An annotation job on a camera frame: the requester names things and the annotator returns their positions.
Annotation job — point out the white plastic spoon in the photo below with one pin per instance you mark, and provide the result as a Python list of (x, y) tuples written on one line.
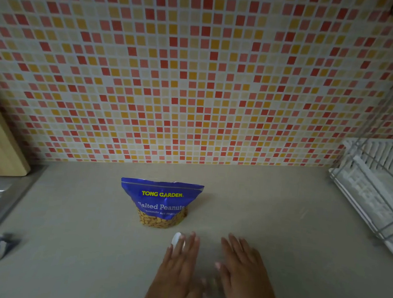
[(177, 239)]

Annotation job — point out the white dish rack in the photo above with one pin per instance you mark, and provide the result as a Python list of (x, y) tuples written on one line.
[(378, 190)]

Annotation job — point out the person's right hand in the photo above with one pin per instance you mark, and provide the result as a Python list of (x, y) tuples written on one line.
[(246, 282)]

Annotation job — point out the blue peanuts pouch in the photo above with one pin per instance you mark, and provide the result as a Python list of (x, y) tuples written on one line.
[(161, 195)]

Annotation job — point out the person's left hand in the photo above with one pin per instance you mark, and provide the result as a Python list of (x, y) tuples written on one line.
[(174, 279)]

